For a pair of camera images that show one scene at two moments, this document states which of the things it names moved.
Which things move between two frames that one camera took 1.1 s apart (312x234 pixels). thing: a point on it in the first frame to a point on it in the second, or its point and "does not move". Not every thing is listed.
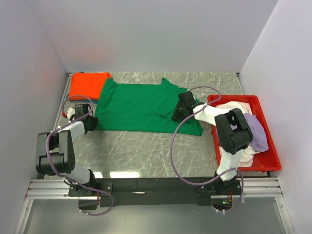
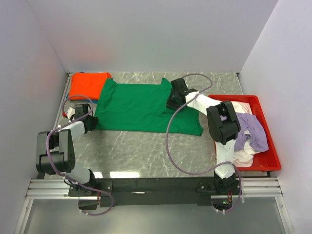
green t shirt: (144, 108) does not move
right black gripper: (175, 115) to (169, 104)
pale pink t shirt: (246, 158) does not move
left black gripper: (94, 121) does not move
